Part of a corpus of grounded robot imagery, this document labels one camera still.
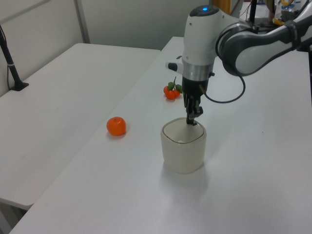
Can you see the black pole stand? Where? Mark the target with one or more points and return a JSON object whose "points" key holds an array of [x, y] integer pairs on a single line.
{"points": [[11, 68]]}

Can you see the orange mandarin fruit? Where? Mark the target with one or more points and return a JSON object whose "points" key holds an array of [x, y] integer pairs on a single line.
{"points": [[116, 126]]}

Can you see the cream garbage bin lid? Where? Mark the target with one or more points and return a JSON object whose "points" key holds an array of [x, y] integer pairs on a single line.
{"points": [[181, 131]]}

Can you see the small oranges cluster with leaves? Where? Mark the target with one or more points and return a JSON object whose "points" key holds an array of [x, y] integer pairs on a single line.
{"points": [[170, 92]]}

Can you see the yellow background object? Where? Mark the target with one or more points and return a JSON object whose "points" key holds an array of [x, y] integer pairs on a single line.
{"points": [[278, 21]]}

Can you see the thin black background pole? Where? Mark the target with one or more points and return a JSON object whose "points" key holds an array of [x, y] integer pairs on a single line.
{"points": [[253, 12]]}

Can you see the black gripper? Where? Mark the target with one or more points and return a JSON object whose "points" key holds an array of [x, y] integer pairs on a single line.
{"points": [[193, 86]]}

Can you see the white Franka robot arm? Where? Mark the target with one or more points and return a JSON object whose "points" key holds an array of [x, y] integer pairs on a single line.
{"points": [[202, 41]]}

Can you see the white ceramic cup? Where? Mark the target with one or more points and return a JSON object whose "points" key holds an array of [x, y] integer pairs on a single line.
{"points": [[184, 157]]}

